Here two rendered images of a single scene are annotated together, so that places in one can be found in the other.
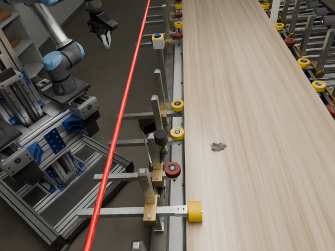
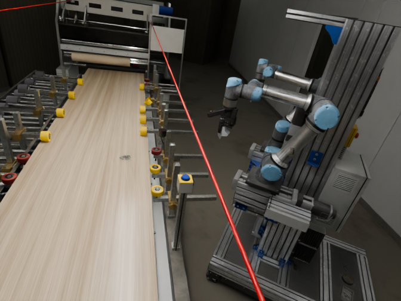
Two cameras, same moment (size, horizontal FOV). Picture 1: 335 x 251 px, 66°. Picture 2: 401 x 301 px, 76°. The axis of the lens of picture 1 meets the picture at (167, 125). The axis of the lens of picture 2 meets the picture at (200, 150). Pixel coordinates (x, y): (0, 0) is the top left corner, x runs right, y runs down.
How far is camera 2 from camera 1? 2.58 m
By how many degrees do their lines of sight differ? 103
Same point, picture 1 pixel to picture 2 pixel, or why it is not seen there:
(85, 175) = (248, 248)
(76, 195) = (244, 231)
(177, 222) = not seen: hidden behind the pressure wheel
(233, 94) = (98, 196)
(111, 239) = (205, 227)
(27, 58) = not seen: outside the picture
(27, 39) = not seen: outside the picture
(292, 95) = (34, 193)
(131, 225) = (194, 236)
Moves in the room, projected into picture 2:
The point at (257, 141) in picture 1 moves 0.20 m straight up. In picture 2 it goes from (96, 159) to (94, 135)
